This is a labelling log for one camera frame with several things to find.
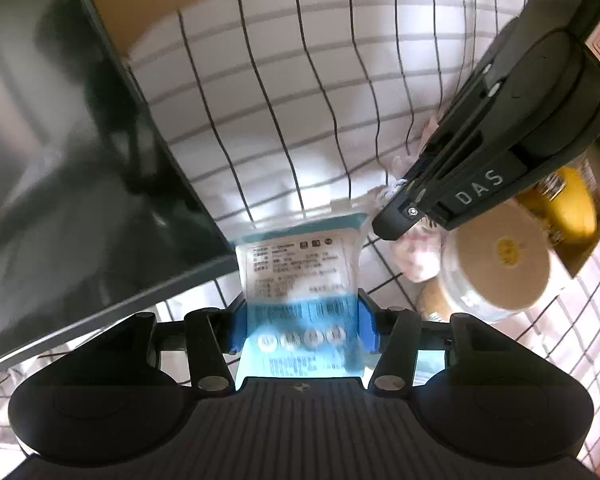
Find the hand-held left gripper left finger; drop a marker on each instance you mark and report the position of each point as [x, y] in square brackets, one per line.
[237, 329]

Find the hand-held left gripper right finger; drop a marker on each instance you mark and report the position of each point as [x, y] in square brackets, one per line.
[368, 328]

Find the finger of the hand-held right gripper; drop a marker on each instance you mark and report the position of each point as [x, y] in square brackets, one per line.
[410, 210]

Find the blue white wipes packet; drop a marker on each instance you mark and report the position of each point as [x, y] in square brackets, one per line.
[300, 280]

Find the pink white soft packet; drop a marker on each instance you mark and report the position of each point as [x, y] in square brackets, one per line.
[422, 252]

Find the beige round lid container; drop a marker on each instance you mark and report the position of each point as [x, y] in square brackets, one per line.
[500, 260]

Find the yellow bottle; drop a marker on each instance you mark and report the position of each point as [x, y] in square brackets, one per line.
[565, 205]

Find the white checked cloth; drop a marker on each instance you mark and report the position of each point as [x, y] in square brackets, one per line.
[305, 110]

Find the black storage bin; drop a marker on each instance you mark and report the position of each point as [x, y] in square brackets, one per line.
[70, 170]

